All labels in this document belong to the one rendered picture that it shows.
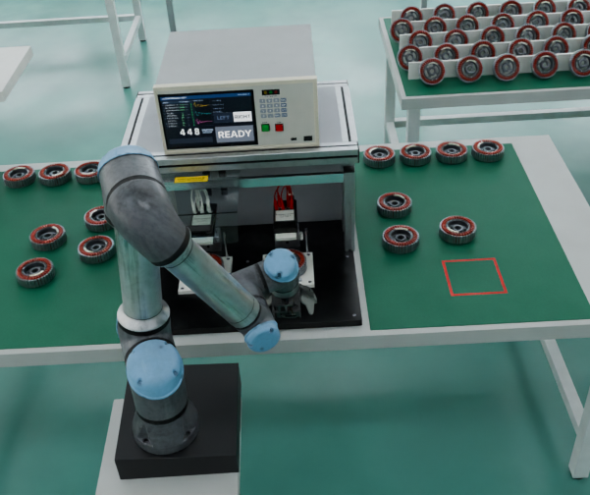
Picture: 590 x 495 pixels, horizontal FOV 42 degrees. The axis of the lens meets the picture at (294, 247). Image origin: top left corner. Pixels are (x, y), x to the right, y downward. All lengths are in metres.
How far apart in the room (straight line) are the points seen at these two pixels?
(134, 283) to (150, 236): 0.25
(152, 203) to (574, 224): 1.53
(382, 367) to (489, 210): 0.82
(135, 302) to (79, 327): 0.59
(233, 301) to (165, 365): 0.21
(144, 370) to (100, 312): 0.64
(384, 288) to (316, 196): 0.38
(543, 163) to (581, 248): 0.49
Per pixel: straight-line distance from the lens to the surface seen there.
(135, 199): 1.39
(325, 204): 2.42
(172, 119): 2.14
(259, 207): 2.42
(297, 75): 2.10
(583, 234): 2.52
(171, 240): 1.40
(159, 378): 1.63
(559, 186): 2.73
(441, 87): 3.31
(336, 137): 2.20
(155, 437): 1.75
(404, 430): 2.83
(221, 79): 2.11
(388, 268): 2.29
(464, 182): 2.69
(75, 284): 2.39
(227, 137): 2.15
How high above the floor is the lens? 2.20
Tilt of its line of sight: 38 degrees down
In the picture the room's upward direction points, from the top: 4 degrees counter-clockwise
